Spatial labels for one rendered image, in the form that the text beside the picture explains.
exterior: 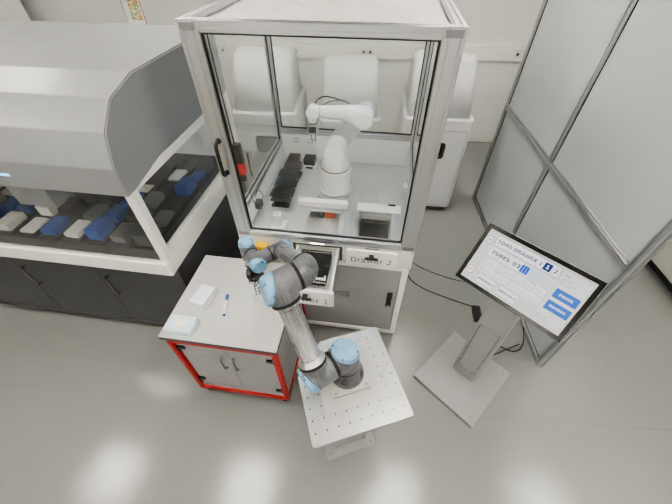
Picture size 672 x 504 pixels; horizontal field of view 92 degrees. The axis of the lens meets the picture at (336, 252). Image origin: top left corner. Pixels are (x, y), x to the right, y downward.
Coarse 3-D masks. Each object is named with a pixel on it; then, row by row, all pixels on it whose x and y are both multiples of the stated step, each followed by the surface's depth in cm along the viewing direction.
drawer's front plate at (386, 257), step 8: (352, 248) 185; (352, 256) 187; (360, 256) 186; (368, 256) 185; (376, 256) 184; (384, 256) 183; (392, 256) 182; (368, 264) 190; (376, 264) 189; (384, 264) 188; (392, 264) 187
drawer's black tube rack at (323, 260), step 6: (306, 252) 187; (312, 252) 186; (324, 252) 186; (330, 252) 187; (318, 258) 184; (324, 258) 183; (330, 258) 183; (318, 264) 180; (324, 264) 181; (318, 270) 177; (324, 270) 181; (318, 276) 174
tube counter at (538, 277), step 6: (516, 264) 151; (522, 264) 149; (516, 270) 151; (522, 270) 149; (528, 270) 148; (534, 270) 147; (528, 276) 148; (534, 276) 146; (540, 276) 145; (546, 276) 144; (540, 282) 145; (546, 282) 144; (552, 282) 142
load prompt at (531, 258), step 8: (496, 240) 156; (504, 240) 154; (504, 248) 154; (512, 248) 152; (520, 248) 150; (520, 256) 150; (528, 256) 148; (536, 256) 147; (536, 264) 146; (544, 264) 145; (552, 264) 143; (552, 272) 143; (560, 272) 141
